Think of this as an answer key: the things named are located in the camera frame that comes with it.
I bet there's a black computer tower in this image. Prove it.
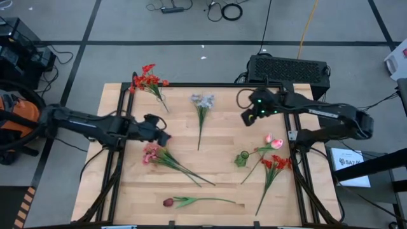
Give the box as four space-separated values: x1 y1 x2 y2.
246 53 331 100

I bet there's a black metal table frame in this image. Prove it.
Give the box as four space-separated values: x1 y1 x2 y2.
71 81 346 227

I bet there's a red artificial flower bunch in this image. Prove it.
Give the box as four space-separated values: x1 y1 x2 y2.
128 63 170 113
255 155 293 217

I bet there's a clear glass vase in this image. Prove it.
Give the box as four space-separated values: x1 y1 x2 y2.
155 90 169 104

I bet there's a white box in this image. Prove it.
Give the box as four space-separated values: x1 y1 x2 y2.
383 45 407 82

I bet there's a white printed paper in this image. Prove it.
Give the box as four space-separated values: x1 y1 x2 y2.
329 147 372 188

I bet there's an orange black vacuum cleaner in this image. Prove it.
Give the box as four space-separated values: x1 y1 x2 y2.
0 79 52 166

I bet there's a dark red artificial tulip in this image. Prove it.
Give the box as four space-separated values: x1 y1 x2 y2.
162 196 237 209

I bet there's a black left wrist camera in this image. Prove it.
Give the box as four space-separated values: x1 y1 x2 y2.
143 113 162 127

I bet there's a green glass vase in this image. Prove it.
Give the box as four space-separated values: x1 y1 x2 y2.
234 150 251 169

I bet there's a black power strip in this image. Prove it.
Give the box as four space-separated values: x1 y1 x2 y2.
160 6 185 15

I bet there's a white artificial flower bunch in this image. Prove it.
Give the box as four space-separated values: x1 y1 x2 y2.
190 94 216 151

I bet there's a black equipment case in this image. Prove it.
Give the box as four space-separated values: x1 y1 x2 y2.
0 16 57 90

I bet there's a black hanging cable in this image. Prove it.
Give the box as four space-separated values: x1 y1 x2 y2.
256 0 273 55

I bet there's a yellow cable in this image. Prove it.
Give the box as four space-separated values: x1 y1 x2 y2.
296 0 320 60

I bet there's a coiled black cable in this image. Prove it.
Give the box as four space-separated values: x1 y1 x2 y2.
221 3 244 22

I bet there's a pink artificial flower bunch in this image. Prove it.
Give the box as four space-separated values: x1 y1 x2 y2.
142 142 216 188

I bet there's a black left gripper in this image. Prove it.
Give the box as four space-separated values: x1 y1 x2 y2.
125 118 172 148

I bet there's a peach pink artificial tulip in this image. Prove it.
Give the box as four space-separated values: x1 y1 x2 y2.
240 133 274 185

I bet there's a black metal stand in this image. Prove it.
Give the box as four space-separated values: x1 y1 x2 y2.
332 149 407 229

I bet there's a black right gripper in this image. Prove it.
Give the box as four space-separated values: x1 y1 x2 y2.
240 88 282 127

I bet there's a black orange striped mat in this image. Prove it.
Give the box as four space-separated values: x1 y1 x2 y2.
0 185 36 229

